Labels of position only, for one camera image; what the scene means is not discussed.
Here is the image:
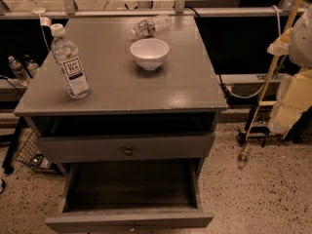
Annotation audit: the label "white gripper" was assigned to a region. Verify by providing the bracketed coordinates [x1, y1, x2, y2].
[267, 27, 312, 135]

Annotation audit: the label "clear tea bottle white cap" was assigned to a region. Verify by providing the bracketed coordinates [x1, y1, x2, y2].
[51, 23, 90, 99]

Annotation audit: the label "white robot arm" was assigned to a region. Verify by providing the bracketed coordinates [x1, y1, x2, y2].
[267, 6, 312, 135]

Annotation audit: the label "clear bottle on floor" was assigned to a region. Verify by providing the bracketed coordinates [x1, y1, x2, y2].
[238, 144, 250, 169]

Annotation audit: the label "crushed clear plastic bottle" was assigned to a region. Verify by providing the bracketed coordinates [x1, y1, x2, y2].
[131, 14, 172, 39]

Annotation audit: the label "round metal drawer knob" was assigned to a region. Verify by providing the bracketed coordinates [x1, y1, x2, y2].
[124, 146, 133, 156]

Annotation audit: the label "grey wooden drawer cabinet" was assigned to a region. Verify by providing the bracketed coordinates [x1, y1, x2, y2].
[13, 16, 228, 234]

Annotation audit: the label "open grey middle drawer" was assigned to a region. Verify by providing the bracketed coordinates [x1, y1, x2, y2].
[46, 159, 214, 234]

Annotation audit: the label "closed grey top drawer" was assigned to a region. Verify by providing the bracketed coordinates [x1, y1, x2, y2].
[36, 133, 215, 163]

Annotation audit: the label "dark bottle on left ledge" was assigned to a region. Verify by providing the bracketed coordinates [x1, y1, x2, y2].
[23, 55, 39, 78]

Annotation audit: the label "water bottle on left ledge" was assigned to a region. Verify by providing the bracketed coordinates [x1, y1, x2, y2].
[8, 56, 30, 87]

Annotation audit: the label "white ceramic bowl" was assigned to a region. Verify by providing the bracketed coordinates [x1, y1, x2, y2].
[130, 38, 170, 70]

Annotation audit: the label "black stand leg left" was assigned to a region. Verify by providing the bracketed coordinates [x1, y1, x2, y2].
[0, 117, 25, 175]

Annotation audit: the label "yellow metal ladder frame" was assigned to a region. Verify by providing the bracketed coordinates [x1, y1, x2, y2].
[239, 0, 302, 140]

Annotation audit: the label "white cable at right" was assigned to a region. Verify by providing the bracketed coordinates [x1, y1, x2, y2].
[227, 5, 283, 99]

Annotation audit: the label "black cable behind cabinet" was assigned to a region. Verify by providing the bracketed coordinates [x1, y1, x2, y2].
[185, 6, 230, 99]

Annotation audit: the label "black wire basket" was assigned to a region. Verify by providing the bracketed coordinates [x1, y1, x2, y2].
[16, 131, 61, 175]

